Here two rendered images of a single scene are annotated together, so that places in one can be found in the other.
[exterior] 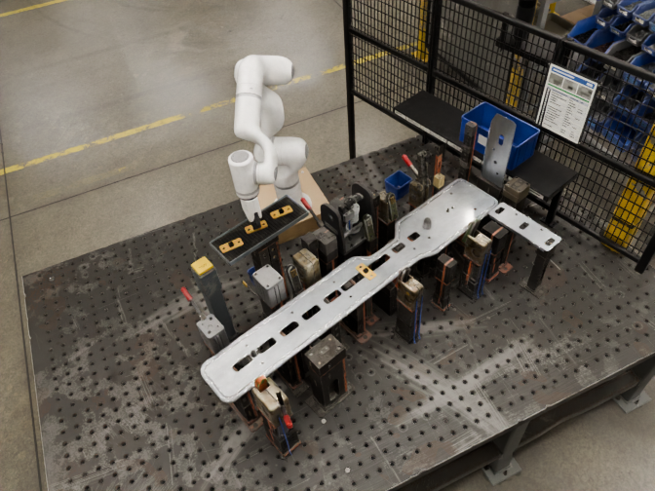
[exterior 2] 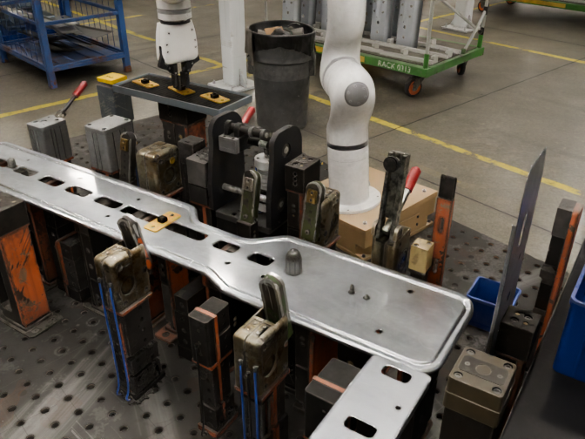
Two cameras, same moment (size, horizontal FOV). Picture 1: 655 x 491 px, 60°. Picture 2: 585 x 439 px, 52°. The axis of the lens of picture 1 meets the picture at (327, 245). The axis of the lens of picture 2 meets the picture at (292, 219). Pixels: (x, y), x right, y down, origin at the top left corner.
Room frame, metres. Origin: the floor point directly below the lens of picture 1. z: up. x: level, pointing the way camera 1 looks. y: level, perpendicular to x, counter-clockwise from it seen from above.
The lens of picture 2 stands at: (1.21, -1.30, 1.66)
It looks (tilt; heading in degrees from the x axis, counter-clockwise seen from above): 30 degrees down; 69
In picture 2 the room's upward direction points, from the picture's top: straight up
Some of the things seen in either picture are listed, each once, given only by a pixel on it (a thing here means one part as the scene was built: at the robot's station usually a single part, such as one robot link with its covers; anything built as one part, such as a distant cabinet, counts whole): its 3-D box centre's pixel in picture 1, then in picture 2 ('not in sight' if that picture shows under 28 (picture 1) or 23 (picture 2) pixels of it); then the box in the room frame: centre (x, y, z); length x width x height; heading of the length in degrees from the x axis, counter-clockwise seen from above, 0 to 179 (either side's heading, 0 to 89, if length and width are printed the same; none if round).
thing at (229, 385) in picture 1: (363, 276); (153, 222); (1.33, -0.13, 1.00); 1.38 x 0.22 x 0.02; 126
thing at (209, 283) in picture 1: (215, 303); (124, 153); (1.32, 0.46, 0.92); 0.08 x 0.08 x 0.44; 36
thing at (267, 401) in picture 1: (278, 417); not in sight; (0.85, 0.22, 0.88); 0.15 x 0.11 x 0.36; 36
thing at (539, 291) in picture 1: (540, 266); not in sight; (1.41, -0.86, 0.84); 0.11 x 0.06 x 0.29; 36
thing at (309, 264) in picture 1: (310, 288); (164, 216); (1.38, 0.09, 0.89); 0.13 x 0.11 x 0.38; 36
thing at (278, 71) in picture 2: not in sight; (281, 77); (2.66, 2.77, 0.36); 0.54 x 0.50 x 0.73; 21
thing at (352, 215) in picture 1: (349, 239); (255, 217); (1.57, -0.10, 0.94); 0.18 x 0.13 x 0.49; 126
